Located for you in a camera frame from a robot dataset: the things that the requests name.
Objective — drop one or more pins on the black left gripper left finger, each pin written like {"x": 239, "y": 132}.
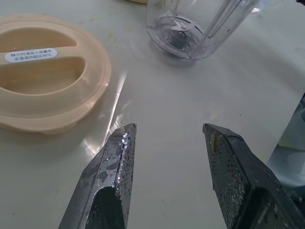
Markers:
{"x": 104, "y": 181}

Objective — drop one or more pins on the beige blender lid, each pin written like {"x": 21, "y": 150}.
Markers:
{"x": 90, "y": 78}

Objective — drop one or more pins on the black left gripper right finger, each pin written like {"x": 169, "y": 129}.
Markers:
{"x": 240, "y": 181}

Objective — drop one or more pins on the clear blender jar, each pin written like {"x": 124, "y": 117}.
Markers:
{"x": 181, "y": 35}

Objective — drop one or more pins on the small white object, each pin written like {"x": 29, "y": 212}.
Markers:
{"x": 255, "y": 9}

